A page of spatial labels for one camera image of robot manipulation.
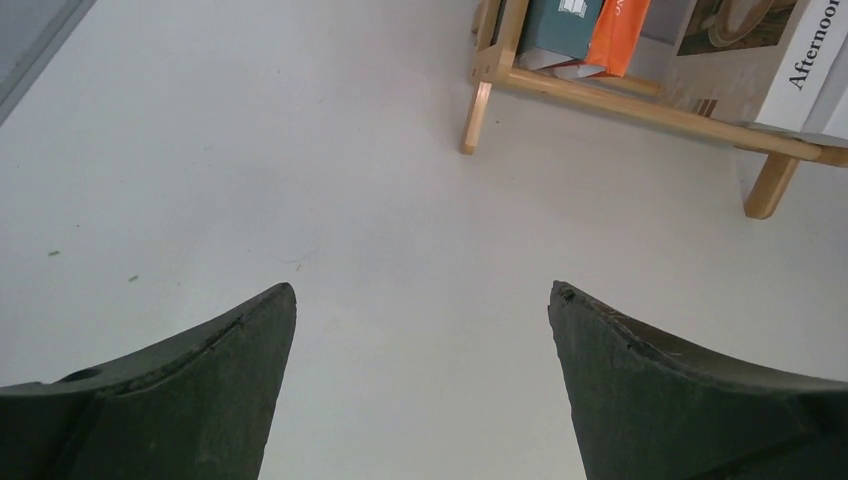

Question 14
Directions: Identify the orange book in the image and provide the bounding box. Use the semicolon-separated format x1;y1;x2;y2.
551;0;651;79

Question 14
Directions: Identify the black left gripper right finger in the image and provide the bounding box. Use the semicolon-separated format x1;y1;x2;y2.
548;281;847;479

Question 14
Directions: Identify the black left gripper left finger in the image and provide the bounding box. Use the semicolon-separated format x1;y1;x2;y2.
1;283;296;479

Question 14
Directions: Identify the grey notebook with elastic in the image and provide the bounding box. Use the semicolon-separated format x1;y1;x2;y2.
799;70;847;147

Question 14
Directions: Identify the white thick book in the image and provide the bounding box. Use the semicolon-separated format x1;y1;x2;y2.
658;0;847;132

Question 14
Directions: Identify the teal Humor book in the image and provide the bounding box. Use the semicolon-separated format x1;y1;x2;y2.
516;0;603;70

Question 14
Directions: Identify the wooden book rack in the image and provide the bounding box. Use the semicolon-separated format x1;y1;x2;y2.
459;1;847;220

